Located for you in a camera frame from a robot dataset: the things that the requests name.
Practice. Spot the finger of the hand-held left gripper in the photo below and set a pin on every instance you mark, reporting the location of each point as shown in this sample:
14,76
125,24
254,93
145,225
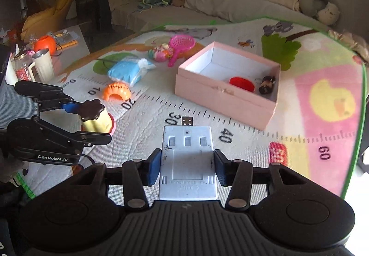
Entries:
72,106
92,139

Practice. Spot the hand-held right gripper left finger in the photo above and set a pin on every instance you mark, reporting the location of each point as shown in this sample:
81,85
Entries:
152,169

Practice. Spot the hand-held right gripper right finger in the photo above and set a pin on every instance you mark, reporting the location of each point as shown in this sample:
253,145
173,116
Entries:
220,168

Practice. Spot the yellow pudding toy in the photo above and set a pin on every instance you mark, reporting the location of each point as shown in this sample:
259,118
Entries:
96,122

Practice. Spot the grey usb hub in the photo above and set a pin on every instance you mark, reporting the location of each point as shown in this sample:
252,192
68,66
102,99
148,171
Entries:
187,163

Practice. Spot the blue white patterned cloth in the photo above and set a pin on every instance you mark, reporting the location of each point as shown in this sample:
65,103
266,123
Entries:
126,71

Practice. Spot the pink cardboard box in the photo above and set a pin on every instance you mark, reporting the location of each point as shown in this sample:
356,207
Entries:
219,97

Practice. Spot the pink colourful toy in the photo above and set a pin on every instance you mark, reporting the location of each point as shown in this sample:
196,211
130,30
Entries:
160,54

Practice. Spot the pink toy sieve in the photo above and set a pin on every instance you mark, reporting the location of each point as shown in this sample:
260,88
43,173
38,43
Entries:
181,42

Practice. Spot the orange ridged toy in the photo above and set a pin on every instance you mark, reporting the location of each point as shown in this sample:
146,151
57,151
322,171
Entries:
115,89

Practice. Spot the white cup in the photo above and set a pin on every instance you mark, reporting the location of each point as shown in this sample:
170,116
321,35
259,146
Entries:
44,67

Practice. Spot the glass jar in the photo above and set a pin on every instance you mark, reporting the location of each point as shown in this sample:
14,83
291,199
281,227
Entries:
23,67

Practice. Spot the yellow booklet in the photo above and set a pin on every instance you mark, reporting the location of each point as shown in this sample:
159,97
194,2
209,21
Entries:
67,39

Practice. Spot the orange pumpkin bucket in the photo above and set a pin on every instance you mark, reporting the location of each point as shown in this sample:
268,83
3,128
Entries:
44,44

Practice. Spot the printed play mat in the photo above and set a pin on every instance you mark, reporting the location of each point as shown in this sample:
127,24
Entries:
288,140

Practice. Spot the red round toy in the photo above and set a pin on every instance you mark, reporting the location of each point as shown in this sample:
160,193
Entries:
242,84

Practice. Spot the large yellow plush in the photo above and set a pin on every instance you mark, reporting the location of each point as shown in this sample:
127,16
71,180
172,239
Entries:
49,16

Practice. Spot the green knitted cloth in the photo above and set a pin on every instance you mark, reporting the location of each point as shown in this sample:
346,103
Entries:
154,0

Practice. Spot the grey covered sofa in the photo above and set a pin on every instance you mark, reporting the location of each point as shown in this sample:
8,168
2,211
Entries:
201,5

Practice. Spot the white cat plush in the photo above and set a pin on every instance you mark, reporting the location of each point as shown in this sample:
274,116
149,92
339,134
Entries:
328,13

